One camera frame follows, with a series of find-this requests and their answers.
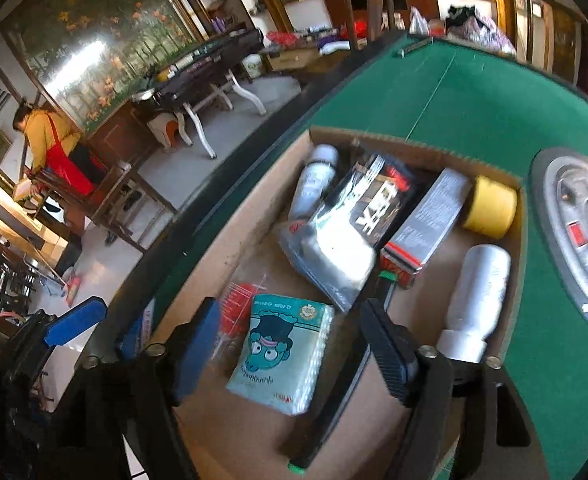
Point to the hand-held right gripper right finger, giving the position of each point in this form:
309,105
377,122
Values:
391,355

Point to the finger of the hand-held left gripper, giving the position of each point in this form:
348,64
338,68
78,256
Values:
136,332
76,321

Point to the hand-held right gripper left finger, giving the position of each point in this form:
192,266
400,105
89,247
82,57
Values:
198,350

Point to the clear plastic box red contents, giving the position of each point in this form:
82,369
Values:
239,300

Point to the thick black marker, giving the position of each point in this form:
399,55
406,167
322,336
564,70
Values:
339,395

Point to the teal tissue pack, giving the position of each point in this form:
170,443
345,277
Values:
279,355

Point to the cardboard box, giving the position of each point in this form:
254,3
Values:
254,440

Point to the white bottle green label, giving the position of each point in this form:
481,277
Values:
476,290

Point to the black snack bag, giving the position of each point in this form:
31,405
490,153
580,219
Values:
344,240

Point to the grey glue box red label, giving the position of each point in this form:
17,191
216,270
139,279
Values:
426,220

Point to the small white bottle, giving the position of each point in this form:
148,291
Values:
314,185

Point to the wooden armchair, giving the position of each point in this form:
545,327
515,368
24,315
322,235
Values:
118,195

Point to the orange white stool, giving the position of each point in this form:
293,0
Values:
166,130

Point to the round grey table centre disc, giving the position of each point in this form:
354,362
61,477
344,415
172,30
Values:
569,195

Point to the dark mahjong table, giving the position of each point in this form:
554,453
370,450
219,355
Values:
213,55

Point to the white bucket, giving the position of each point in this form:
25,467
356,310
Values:
253,66

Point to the small brown carton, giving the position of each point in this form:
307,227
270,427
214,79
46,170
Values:
294,59

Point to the red plastic bag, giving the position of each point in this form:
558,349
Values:
281,38

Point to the white plastic bag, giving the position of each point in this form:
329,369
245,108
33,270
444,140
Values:
418,21

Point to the pile of bags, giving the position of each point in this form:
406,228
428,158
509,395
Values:
479,27

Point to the flower wall painting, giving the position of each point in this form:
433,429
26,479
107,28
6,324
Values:
98,35

